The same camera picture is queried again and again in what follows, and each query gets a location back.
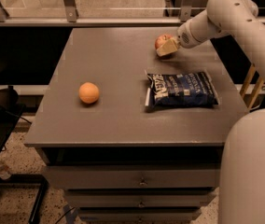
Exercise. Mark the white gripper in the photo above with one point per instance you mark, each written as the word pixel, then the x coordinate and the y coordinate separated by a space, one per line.
pixel 186 38

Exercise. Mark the red apple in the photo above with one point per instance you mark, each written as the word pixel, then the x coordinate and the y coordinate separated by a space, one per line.
pixel 161 40

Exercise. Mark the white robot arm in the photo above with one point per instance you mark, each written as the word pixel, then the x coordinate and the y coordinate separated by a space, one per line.
pixel 242 174

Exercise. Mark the blue chip bag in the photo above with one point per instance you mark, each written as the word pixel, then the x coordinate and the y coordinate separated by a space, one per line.
pixel 192 89

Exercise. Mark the orange fruit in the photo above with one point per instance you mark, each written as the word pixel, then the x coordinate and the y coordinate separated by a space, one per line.
pixel 88 93

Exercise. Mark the grey drawer cabinet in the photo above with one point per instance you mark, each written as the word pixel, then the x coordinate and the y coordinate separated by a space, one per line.
pixel 116 159

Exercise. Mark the metal railing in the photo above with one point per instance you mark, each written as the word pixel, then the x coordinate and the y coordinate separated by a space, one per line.
pixel 86 13

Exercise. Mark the black chair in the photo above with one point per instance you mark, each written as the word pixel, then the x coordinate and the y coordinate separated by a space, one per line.
pixel 10 113

